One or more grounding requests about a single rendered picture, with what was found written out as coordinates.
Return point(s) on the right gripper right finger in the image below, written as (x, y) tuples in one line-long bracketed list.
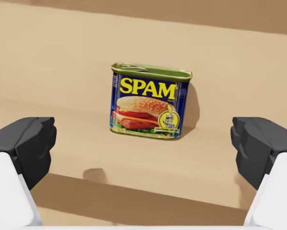
[(261, 148)]

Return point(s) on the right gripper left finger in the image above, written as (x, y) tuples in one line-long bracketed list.
[(26, 148)]

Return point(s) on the pale wooden shelf unit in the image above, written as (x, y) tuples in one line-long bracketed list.
[(143, 38)]

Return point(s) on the green and blue rectangular can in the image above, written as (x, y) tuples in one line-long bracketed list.
[(148, 103)]

